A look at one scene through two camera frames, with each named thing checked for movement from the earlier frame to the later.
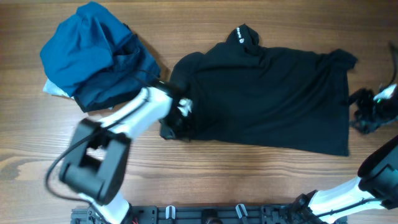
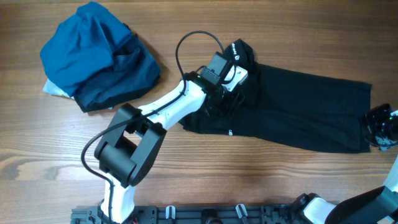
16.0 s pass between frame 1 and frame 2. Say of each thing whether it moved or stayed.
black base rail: stayed
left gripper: moved
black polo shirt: moved
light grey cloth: stayed
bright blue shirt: stayed
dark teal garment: stayed
